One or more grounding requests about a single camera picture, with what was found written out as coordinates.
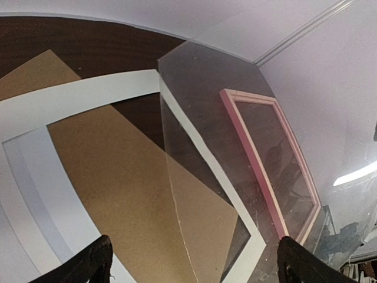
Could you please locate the right aluminium corner post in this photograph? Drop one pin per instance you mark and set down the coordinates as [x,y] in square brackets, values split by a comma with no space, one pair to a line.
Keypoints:
[305,29]

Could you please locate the brown backing board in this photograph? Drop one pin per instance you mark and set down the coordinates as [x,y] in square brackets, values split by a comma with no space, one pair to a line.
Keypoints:
[65,184]

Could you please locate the pink wooden picture frame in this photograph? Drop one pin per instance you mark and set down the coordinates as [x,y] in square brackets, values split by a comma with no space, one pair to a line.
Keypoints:
[276,161]

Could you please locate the white mat board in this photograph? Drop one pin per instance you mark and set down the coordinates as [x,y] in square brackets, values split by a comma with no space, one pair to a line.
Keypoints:
[21,114]

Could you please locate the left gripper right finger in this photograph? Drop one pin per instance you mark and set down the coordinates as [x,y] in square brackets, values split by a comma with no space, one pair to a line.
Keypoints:
[296,264]

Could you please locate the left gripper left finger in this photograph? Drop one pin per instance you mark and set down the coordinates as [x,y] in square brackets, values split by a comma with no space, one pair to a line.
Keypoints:
[92,264]

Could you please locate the clear acrylic sheet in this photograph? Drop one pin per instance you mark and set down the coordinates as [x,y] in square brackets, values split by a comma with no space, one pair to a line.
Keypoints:
[333,118]

